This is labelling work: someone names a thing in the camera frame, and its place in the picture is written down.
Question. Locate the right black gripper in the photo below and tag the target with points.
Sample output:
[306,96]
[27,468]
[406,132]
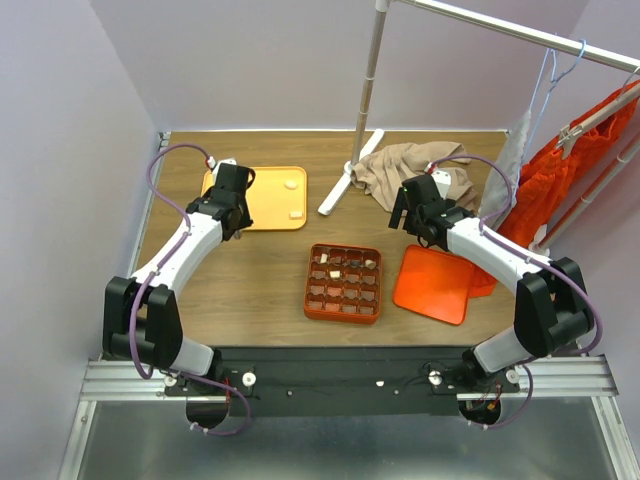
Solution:
[401,204]

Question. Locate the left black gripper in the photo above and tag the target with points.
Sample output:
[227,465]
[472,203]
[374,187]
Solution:
[246,219]

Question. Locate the orange compartment box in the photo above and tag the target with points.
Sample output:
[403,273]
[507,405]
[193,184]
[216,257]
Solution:
[353,298]

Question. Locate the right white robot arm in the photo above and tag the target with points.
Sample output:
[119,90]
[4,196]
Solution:
[552,309]

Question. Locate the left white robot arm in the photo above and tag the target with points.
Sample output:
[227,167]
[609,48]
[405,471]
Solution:
[141,315]

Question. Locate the light oval chocolate right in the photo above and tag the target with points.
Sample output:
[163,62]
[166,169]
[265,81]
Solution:
[291,185]

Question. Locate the beige crumpled cloth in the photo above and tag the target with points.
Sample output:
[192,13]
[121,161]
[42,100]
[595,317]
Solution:
[381,173]

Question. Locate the light orange tray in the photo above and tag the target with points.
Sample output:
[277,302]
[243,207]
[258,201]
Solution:
[270,202]

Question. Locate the orange box lid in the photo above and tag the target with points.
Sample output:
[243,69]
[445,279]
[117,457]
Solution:
[434,284]

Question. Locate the grey garment on hanger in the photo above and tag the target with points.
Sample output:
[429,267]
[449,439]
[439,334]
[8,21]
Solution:
[499,195]

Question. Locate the orange garment on hanger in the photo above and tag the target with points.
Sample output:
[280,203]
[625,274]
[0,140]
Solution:
[545,180]

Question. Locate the wooden clothes hanger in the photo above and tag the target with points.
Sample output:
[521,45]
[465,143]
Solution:
[569,135]

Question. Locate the white clothes rack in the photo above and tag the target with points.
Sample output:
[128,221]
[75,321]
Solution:
[477,66]

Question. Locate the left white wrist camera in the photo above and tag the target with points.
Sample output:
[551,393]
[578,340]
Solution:
[219,163]

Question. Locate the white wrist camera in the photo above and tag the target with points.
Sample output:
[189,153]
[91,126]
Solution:
[219,163]
[443,182]

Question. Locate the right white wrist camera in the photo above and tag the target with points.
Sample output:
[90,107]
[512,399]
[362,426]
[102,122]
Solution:
[443,182]

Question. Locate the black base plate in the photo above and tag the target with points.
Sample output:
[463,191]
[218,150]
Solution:
[344,381]

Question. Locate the blue wire hanger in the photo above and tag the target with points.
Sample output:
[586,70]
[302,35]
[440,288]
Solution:
[549,71]

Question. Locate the aluminium rail frame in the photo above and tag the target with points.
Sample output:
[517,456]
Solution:
[248,292]

